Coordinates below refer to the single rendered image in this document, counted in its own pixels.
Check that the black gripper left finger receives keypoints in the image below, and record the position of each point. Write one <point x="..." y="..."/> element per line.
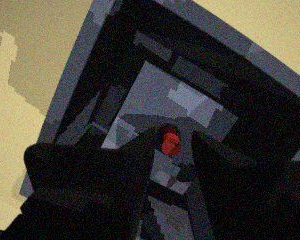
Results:
<point x="122" y="173"/>

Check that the black open box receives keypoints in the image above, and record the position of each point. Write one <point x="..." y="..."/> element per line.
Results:
<point x="200" y="49"/>

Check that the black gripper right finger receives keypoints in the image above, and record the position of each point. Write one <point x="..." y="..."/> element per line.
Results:
<point x="240" y="194"/>

